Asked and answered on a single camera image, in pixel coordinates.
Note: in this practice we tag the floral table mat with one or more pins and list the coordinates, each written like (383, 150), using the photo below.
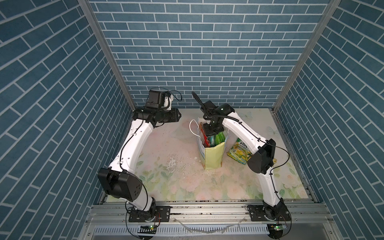
(170, 166)

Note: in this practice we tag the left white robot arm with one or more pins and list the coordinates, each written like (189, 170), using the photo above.
(118, 179)

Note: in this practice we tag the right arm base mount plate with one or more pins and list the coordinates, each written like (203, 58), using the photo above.
(261, 213)

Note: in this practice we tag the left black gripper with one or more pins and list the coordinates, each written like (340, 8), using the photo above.
(174, 116)

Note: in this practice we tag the floral paper gift bag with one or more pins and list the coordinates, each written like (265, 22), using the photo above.
(211, 158)

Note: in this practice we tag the green Fox's Spring Tea candy bag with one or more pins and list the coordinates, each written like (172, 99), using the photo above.
(240, 152)

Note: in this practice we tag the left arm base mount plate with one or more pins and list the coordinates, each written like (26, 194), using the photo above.
(150, 213)

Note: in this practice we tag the green snack packet in bag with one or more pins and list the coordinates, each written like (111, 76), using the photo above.
(219, 138)

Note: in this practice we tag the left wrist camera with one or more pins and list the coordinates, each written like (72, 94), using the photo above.
(168, 99)

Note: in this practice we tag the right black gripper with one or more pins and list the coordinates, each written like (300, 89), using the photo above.
(207, 133)

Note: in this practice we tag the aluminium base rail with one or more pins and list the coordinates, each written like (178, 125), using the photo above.
(239, 220)

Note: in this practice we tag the red snack packet in bag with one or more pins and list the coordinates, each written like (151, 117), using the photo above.
(204, 139)

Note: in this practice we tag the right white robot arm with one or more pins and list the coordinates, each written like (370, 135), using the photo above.
(263, 152)

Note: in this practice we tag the teal Fox's candy bag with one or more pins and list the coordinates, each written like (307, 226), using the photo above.
(212, 141)

